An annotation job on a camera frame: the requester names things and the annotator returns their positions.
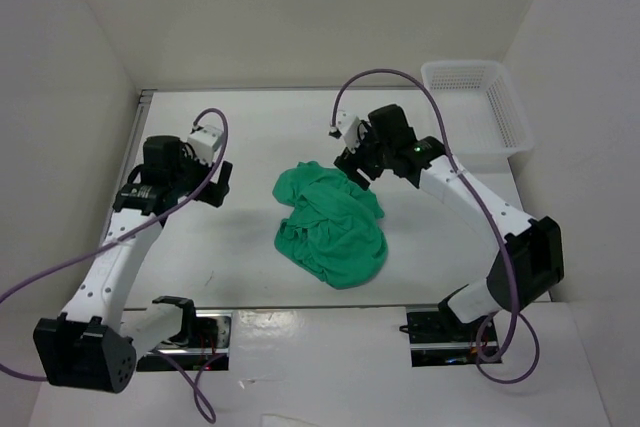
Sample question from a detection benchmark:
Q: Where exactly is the aluminium table edge rail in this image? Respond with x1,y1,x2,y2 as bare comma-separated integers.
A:
132,89,156,138

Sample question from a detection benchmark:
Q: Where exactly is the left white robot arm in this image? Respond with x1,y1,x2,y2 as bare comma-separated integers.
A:
33,126,233,393

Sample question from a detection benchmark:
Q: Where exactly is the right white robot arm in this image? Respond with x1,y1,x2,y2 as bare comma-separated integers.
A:
330,104,564,340

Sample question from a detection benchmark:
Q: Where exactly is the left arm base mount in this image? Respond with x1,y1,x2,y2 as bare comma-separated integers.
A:
136,309,232,373

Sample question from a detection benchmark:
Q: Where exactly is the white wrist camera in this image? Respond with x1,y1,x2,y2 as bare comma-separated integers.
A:
187,125,223,167
329,110,369,153

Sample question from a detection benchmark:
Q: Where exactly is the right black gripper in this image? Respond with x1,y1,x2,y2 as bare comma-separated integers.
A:
333,120,392,191

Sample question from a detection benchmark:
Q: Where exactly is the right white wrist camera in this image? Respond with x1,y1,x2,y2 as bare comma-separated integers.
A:
329,110,369,153

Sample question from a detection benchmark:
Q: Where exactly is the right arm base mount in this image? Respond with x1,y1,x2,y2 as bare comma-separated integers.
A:
398,307,481,367

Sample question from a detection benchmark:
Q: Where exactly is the green tank top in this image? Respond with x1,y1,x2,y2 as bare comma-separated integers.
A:
272,161,389,290

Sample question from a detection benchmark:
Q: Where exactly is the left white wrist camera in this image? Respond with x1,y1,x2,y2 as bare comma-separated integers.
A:
187,125,223,167

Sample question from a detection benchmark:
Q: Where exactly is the white plastic mesh basket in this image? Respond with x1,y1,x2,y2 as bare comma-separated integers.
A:
421,60,534,166

